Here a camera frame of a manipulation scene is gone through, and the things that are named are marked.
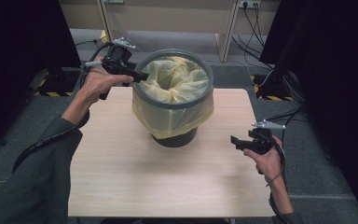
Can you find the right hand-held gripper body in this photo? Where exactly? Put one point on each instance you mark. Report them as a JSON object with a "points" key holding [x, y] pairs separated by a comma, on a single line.
{"points": [[261, 140]]}

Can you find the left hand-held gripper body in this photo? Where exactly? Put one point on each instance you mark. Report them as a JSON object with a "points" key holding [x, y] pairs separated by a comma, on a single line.
{"points": [[119, 60]]}

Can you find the yellow trash bag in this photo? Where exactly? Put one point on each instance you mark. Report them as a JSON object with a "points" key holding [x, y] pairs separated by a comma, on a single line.
{"points": [[174, 81]]}

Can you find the black trash can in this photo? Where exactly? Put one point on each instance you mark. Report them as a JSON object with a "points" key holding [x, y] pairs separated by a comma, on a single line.
{"points": [[175, 140]]}

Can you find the person's right hand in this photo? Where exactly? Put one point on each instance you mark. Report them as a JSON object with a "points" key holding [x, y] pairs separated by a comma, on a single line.
{"points": [[270, 163]]}

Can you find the person's left hand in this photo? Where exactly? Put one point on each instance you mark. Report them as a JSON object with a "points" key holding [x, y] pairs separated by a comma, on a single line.
{"points": [[98, 82]]}

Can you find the small yellow item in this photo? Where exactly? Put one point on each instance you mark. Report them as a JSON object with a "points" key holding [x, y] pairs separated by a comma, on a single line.
{"points": [[103, 36]]}

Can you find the black stand base striped tape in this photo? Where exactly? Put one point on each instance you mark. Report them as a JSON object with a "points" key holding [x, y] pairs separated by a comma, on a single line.
{"points": [[52, 82], [276, 87]]}

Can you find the beige desk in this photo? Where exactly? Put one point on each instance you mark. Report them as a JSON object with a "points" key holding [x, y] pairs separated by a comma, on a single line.
{"points": [[167, 15]]}

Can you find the black curtain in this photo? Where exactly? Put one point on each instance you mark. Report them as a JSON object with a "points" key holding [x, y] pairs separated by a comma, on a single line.
{"points": [[332, 77], [15, 46]]}

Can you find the white wall socket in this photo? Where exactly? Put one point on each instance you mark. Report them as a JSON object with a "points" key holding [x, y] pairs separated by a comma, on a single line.
{"points": [[248, 3]]}

